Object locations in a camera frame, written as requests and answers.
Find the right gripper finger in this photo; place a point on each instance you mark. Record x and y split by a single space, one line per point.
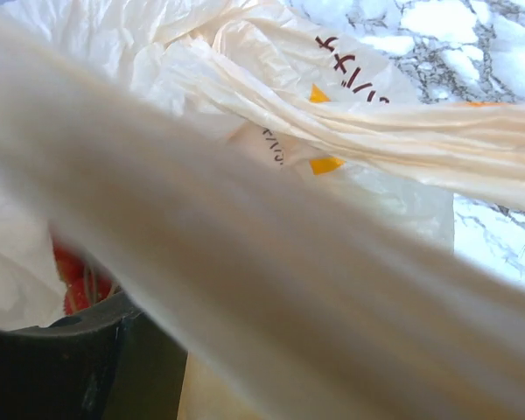
107 362

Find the orange translucent plastic bag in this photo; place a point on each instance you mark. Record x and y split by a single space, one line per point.
308 308

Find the red fake cherry tomatoes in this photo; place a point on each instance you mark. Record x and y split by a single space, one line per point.
86 285

